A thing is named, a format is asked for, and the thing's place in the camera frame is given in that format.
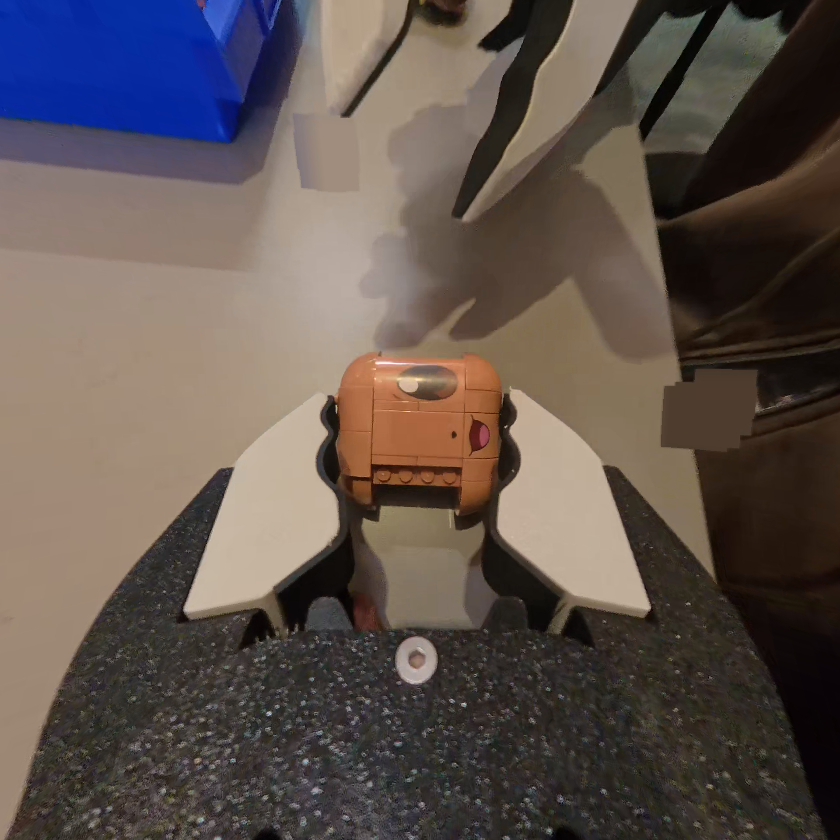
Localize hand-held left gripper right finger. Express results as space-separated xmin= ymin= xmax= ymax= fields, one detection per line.
xmin=482 ymin=389 xmax=653 ymax=620

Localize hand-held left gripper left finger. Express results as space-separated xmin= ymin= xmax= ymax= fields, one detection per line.
xmin=184 ymin=393 xmax=351 ymax=622

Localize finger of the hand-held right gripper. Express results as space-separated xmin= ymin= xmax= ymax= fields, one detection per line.
xmin=319 ymin=0 xmax=418 ymax=119
xmin=452 ymin=0 xmax=644 ymax=224

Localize brown lego assembly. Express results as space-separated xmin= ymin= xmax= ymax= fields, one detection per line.
xmin=335 ymin=351 xmax=508 ymax=515

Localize large blue plastic bin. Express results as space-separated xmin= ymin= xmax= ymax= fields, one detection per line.
xmin=0 ymin=0 xmax=283 ymax=143

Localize brown hooded jacket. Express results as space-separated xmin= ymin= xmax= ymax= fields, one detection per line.
xmin=650 ymin=0 xmax=840 ymax=815

